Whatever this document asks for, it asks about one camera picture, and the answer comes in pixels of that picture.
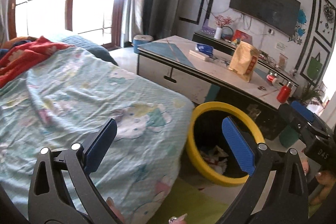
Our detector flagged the white crumpled tissue trash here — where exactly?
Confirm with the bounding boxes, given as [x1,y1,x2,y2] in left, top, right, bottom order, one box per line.
[200,145,229,174]

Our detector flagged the coffee table with drawers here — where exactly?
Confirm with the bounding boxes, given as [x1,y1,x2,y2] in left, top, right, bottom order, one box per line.
[137,36,286,140]

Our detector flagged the red thermos bottle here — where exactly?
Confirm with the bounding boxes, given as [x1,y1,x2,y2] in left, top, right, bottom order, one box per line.
[277,82,293,104]

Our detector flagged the tan paper bag red label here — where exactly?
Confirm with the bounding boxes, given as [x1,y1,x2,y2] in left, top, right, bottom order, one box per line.
[228,42,259,83]

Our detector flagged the light blue cartoon bedsheet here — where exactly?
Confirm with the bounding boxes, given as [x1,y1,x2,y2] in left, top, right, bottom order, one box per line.
[1,47,194,220]

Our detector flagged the green potted plant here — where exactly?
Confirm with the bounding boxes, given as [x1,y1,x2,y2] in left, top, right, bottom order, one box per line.
[297,83,324,107]

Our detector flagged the blue tissue pack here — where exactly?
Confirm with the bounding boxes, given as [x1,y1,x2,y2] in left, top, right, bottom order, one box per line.
[195,43,214,57]

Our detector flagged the black white tv cabinet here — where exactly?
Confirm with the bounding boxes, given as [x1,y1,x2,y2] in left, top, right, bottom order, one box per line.
[192,31,299,89]

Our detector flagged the wall mounted black television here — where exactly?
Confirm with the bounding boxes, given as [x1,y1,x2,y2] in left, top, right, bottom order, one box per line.
[229,0,301,36]

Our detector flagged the yellow rimmed trash bin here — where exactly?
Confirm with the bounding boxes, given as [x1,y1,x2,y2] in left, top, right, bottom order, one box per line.
[186,101,265,187]

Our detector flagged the teal quilted cushion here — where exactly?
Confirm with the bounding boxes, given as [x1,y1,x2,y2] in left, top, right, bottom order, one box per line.
[60,35,118,66]

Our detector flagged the green hanging bag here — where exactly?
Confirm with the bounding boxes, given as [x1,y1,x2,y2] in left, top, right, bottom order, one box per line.
[306,53,322,80]

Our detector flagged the red floral blanket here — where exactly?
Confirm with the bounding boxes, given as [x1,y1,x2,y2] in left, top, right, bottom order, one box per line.
[1,36,72,88]

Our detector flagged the teal round bin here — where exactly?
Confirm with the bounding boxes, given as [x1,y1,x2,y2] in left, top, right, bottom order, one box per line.
[279,126,299,148]

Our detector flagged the white vase red flowers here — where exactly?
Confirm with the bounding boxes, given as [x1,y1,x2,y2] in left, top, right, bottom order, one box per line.
[214,15,233,40]

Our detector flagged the person's right hand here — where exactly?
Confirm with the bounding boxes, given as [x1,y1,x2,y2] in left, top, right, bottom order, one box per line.
[309,170,335,206]

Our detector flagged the red picture card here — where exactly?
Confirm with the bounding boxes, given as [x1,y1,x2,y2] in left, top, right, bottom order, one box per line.
[231,30,253,46]

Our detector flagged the red white can lying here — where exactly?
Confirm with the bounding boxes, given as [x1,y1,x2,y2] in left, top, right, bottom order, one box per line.
[266,74,278,86]

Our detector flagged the white flat box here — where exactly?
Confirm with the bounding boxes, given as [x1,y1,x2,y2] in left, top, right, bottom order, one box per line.
[189,50,210,62]

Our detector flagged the person's left hand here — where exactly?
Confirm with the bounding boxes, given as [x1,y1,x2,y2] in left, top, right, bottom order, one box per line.
[106,197,188,223]

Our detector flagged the blue white cooler box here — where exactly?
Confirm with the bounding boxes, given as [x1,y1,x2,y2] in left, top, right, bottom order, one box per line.
[132,35,153,54]

